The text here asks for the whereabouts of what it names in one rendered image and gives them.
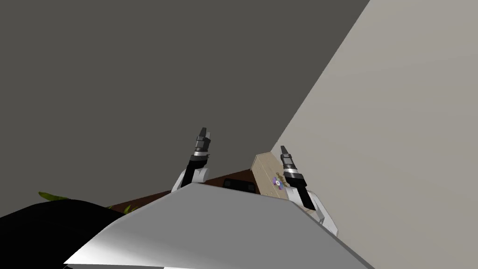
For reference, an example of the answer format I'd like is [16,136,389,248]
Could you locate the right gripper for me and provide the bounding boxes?
[280,145,298,171]

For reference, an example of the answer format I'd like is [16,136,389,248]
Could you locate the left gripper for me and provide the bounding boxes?
[194,127,212,154]

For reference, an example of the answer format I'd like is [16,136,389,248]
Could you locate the beige box with purple flower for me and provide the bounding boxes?
[250,151,315,214]

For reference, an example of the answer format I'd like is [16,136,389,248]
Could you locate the dark brown table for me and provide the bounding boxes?
[107,169,262,215]

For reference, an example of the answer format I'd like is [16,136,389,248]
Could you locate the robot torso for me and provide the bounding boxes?
[63,177,371,269]

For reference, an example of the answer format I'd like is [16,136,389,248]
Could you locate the green leafy plant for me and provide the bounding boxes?
[38,191,140,215]

